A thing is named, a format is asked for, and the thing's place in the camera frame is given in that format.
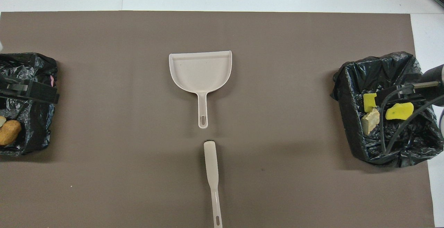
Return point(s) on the orange striped croissant piece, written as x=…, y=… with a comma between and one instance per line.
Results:
x=370, y=121

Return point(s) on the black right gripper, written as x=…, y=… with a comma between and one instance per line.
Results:
x=433, y=79

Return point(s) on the pale beige bread chunk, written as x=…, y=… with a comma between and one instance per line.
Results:
x=2, y=121

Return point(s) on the brown table mat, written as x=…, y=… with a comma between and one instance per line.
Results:
x=277, y=47

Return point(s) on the yellow sponge with dark spot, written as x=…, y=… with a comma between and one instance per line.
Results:
x=400, y=111

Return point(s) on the beige plastic dustpan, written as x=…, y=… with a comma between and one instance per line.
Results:
x=201, y=72

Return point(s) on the black bag lined bin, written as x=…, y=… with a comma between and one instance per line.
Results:
x=350, y=124
x=34, y=124

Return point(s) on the golden brown bread roll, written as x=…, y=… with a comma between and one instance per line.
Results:
x=8, y=132

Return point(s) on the yellow sponge piece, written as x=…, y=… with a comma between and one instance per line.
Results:
x=369, y=102

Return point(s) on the beige hand brush black bristles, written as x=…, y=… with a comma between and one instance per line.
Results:
x=210, y=162

